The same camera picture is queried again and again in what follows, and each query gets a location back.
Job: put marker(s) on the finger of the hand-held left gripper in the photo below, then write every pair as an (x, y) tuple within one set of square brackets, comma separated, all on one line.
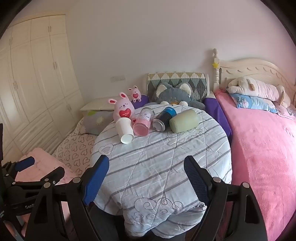
[(24, 163), (54, 175)]

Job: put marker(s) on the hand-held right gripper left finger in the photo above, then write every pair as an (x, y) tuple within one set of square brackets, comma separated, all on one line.
[(96, 179)]

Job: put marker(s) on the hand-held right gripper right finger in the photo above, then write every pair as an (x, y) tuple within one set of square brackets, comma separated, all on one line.
[(196, 182)]

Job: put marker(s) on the white paper cup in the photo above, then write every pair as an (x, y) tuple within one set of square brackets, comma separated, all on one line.
[(124, 131)]

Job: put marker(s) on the pale green cup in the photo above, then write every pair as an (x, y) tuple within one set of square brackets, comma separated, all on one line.
[(185, 121)]

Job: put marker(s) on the dark blue metal cup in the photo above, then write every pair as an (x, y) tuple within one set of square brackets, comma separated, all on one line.
[(164, 117)]

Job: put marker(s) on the clear pink cup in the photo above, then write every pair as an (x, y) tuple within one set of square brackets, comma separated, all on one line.
[(143, 121)]

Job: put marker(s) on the folded light pink blanket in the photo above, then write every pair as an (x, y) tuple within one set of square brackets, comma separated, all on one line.
[(46, 162)]

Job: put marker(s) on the heart print bed sheet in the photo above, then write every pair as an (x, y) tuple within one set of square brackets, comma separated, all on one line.
[(74, 150)]

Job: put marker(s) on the grey striped white quilt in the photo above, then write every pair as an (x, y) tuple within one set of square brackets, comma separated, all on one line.
[(161, 162)]

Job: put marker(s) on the grey daisy pillow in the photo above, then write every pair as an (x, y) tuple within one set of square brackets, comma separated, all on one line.
[(97, 121)]

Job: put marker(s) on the purple bed bumper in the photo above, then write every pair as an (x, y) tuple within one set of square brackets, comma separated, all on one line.
[(218, 115)]

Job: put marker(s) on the bright pink fleece blanket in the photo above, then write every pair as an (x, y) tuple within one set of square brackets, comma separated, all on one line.
[(259, 150)]

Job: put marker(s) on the large pink bunny plush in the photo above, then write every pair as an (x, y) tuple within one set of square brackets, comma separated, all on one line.
[(122, 109)]

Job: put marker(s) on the cream wardrobe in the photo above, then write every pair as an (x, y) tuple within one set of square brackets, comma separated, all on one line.
[(34, 81)]

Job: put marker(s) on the grey cat plush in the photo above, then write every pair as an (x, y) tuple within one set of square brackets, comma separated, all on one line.
[(175, 95)]

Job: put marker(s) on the purple cushion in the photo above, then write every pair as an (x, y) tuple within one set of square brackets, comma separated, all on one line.
[(143, 100)]

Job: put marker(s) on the small pink bunny plush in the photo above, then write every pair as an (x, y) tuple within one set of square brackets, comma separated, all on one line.
[(136, 94)]

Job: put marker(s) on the blue printed pillow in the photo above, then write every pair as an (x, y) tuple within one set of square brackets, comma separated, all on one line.
[(252, 102)]

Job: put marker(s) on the diamond pattern quilted cover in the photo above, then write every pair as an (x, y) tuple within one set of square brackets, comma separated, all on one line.
[(196, 81)]

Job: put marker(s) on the cream dog plush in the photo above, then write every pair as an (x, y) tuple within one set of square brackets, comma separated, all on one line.
[(259, 89)]

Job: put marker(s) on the white printed pillow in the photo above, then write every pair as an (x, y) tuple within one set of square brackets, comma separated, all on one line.
[(289, 112)]

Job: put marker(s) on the yellow star ornament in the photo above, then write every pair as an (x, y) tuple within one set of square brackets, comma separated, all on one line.
[(216, 64)]

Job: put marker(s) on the large cream carved headboard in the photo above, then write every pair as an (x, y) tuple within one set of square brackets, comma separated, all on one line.
[(254, 69)]

